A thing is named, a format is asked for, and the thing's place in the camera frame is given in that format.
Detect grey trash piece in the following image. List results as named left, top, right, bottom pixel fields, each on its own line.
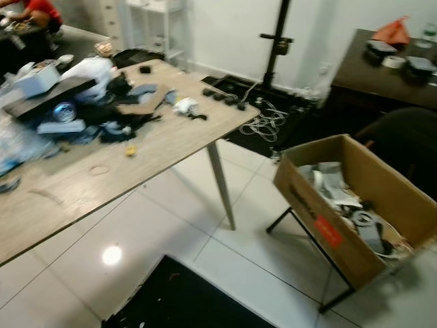
left=351, top=208, right=398, bottom=258

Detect white crumpled paper trash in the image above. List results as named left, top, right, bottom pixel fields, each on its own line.
left=299, top=161, right=364, bottom=210

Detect brown cardboard rubbish box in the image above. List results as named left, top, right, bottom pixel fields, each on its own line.
left=273, top=134, right=437, bottom=290

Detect black office chair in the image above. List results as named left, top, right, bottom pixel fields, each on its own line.
left=354, top=107, right=437, bottom=200

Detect black case on desk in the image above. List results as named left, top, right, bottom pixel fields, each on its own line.
left=365, top=40, right=399, bottom=64
left=404, top=56, right=437, bottom=84

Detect white tape roll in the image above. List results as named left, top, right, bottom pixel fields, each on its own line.
left=382, top=55, right=408, bottom=70

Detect dark wooden desk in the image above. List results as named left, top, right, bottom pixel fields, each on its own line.
left=321, top=27, right=437, bottom=132

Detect orange plastic bag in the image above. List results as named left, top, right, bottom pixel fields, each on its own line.
left=372, top=16, right=412, bottom=47

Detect black metal folding stand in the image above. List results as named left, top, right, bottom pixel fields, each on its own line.
left=266, top=205, right=437, bottom=315

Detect black rubber floor tray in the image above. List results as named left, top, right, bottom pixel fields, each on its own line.
left=201, top=74, right=316, bottom=159

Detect black tripod pole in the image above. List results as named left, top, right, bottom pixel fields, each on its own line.
left=259, top=0, right=295, bottom=90

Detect row of black blocks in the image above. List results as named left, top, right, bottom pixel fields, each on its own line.
left=201, top=87, right=249, bottom=112

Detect light wooden table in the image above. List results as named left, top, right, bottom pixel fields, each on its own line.
left=0, top=59, right=261, bottom=267

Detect black floor mat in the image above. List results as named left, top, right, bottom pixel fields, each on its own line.
left=102, top=255, right=275, bottom=328

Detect brown cardboard piece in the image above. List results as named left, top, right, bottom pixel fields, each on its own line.
left=115, top=85, right=169, bottom=116

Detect white shelf rack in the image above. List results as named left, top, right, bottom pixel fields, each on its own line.
left=123, top=0, right=189, bottom=64

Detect small food bowl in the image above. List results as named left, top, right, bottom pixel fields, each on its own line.
left=95, top=40, right=114, bottom=57

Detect white plastic bag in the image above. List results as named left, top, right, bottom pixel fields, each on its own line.
left=60, top=57, right=114, bottom=104

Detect clear blue round bottle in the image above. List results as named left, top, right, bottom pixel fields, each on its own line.
left=51, top=101, right=78, bottom=124

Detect dark background table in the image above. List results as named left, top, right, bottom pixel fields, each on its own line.
left=0, top=27, right=111, bottom=77

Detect dark flat board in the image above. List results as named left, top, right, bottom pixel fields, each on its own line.
left=3, top=77, right=97, bottom=123

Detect white cardboard box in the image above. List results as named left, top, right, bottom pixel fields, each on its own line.
left=13, top=64, right=61, bottom=100

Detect clear plastic bottles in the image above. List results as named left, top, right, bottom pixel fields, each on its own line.
left=0, top=122, right=43, bottom=180

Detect person in red shirt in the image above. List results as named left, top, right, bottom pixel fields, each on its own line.
left=10, top=0, right=64, bottom=35

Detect white cable bundle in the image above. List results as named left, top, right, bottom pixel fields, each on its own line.
left=238, top=96, right=292, bottom=145

